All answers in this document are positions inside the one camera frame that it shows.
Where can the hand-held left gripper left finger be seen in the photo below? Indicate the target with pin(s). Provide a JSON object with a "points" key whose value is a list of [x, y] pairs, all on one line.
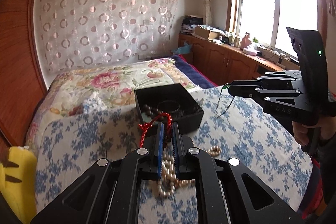
{"points": [[160, 150]]}

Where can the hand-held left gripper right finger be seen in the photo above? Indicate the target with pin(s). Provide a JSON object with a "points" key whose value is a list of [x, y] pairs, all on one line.
{"points": [[175, 150]]}

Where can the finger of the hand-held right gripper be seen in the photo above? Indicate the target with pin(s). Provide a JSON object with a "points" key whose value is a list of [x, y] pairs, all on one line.
{"points": [[283, 97], [262, 85]]}

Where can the black square box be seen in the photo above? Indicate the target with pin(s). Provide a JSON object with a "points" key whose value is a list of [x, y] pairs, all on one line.
{"points": [[194, 119]]}

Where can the pale green jade bangle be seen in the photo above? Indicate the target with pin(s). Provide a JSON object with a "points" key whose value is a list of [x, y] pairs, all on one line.
{"points": [[169, 109]]}

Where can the person's right hand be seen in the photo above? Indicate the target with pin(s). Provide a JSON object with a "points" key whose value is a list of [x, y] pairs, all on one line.
{"points": [[300, 133]]}

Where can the pink tissue pack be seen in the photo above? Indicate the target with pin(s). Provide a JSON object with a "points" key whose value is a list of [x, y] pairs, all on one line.
{"points": [[250, 51]]}

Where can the green capped bottle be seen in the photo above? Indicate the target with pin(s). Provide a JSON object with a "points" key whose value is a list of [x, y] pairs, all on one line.
{"points": [[255, 43]]}

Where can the long wooden cabinet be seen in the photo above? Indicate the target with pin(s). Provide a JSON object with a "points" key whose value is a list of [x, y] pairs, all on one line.
{"points": [[223, 64]]}

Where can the blue floral blanket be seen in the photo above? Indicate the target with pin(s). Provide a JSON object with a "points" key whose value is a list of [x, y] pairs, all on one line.
{"points": [[236, 134]]}

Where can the navy blue blanket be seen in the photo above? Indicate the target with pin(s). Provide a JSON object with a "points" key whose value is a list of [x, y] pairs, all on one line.
{"points": [[194, 74]]}

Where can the open cardboard box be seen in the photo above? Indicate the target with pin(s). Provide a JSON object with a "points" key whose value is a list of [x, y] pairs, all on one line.
{"points": [[207, 33]]}

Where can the wooden framed window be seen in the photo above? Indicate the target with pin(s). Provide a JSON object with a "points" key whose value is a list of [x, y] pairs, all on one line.
{"points": [[262, 3]]}

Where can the teal plastic bag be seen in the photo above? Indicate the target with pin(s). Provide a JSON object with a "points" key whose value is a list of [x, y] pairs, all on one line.
{"points": [[182, 49]]}

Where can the pink floral quilt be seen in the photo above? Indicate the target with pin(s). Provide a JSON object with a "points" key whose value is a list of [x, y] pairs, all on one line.
{"points": [[105, 82]]}

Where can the pile of dark clothes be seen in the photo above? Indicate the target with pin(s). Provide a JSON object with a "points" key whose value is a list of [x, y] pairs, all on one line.
{"points": [[193, 23]]}

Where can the circle patterned sheer curtain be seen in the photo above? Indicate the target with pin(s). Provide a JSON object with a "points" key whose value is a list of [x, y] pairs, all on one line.
{"points": [[105, 22]]}

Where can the yellow plush toy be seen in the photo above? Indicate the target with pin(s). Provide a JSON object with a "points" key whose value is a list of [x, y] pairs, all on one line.
{"points": [[15, 182]]}

